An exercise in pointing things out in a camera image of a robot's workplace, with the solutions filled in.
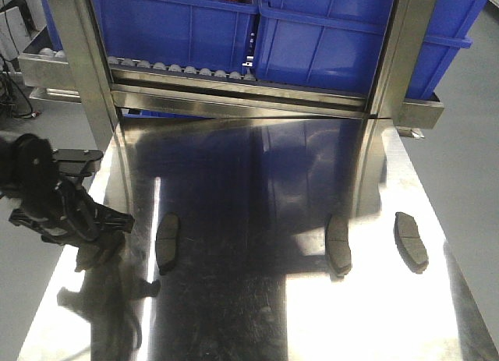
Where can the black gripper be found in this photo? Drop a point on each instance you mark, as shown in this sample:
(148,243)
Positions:
(47,197)

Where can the dark brake pad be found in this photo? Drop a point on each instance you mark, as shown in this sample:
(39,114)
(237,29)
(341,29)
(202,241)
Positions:
(166,243)
(337,249)
(409,243)

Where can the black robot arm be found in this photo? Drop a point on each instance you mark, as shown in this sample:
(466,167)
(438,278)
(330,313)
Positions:
(29,142)

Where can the left blue plastic bin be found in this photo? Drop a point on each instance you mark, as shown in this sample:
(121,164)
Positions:
(212,34)

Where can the blue plastic bin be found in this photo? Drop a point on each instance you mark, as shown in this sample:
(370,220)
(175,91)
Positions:
(212,34)
(336,44)

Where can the right blue plastic bin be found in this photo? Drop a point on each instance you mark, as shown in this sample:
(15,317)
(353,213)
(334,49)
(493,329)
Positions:
(336,44)

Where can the stainless steel roller rack frame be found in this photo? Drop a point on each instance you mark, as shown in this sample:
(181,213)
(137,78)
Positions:
(84,75)

